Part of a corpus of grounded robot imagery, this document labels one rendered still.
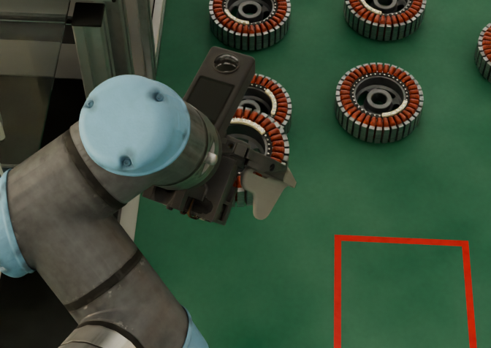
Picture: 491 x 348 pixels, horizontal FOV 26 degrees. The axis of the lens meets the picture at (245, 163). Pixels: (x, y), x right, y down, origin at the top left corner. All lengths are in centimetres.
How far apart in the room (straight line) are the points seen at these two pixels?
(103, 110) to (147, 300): 16
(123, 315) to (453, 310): 52
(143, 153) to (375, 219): 57
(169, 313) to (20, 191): 15
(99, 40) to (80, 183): 31
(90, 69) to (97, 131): 35
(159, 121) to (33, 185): 11
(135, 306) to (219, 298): 40
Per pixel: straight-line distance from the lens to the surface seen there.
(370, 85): 141
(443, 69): 146
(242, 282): 125
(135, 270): 85
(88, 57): 113
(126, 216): 131
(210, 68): 101
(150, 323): 84
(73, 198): 82
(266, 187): 106
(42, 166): 83
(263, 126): 112
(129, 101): 79
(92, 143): 79
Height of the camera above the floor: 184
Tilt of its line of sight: 54 degrees down
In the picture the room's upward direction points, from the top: straight up
